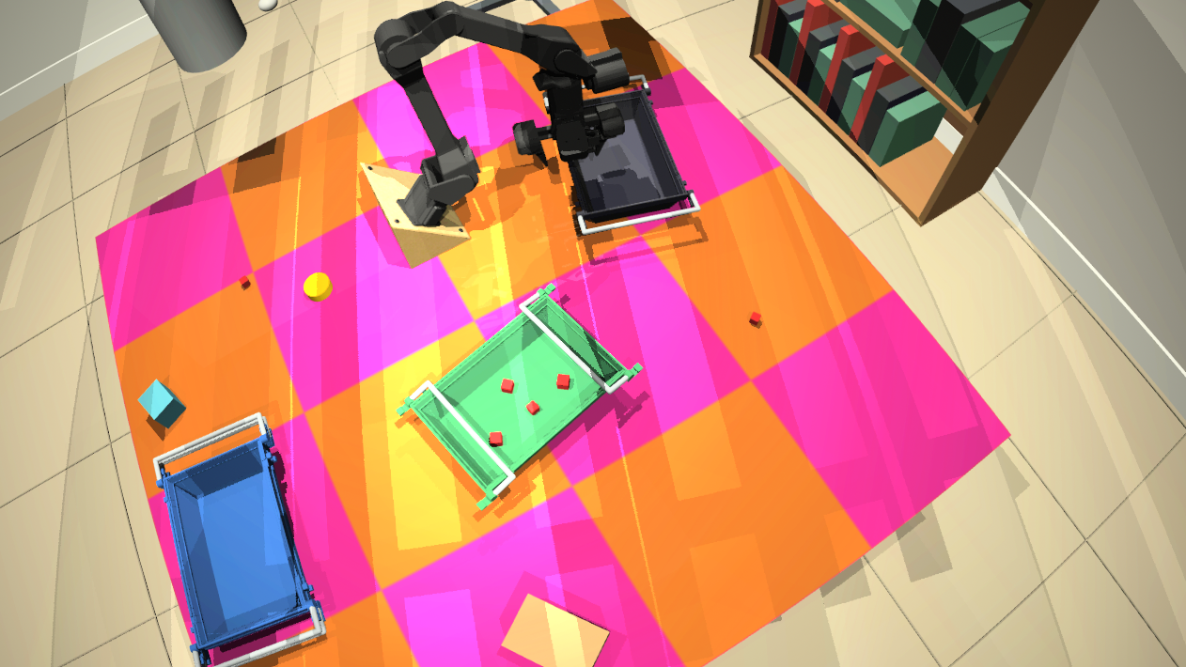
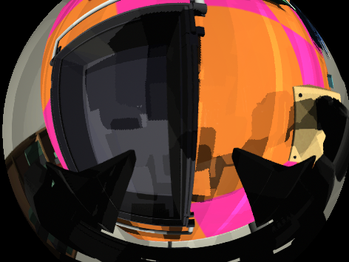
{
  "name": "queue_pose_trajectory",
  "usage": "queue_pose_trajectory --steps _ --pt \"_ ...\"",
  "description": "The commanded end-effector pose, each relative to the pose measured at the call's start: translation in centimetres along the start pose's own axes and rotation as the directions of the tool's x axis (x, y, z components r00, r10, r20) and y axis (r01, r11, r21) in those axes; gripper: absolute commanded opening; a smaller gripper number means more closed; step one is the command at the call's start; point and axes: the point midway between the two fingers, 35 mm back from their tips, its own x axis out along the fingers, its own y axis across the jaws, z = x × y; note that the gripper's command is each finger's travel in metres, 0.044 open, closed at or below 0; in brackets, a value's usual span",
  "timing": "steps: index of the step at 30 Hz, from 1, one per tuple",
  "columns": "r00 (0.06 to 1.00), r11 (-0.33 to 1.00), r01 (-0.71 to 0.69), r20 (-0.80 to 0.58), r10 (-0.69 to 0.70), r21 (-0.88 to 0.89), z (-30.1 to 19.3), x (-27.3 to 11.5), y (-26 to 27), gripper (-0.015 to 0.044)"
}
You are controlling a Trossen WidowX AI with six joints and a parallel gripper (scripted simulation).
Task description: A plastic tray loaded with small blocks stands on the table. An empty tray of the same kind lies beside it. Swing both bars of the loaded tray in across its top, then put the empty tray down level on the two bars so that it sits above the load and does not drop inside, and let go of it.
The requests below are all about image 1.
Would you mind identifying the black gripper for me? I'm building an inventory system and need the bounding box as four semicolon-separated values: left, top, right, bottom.
512;99;625;166

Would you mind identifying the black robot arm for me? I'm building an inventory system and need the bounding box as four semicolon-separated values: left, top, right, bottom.
374;1;630;225

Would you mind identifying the small light blue block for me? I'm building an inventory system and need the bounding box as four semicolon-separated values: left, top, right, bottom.
138;380;186;428

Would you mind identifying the yellow short cylinder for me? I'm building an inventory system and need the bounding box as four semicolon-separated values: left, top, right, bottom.
304;272;333;301

